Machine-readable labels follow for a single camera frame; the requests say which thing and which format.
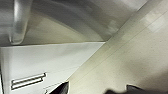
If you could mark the stainless steel dishwasher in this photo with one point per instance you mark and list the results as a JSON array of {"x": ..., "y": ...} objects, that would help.
[{"x": 73, "y": 20}]

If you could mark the white two-door base cabinet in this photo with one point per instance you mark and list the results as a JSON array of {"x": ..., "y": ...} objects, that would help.
[{"x": 56, "y": 60}]

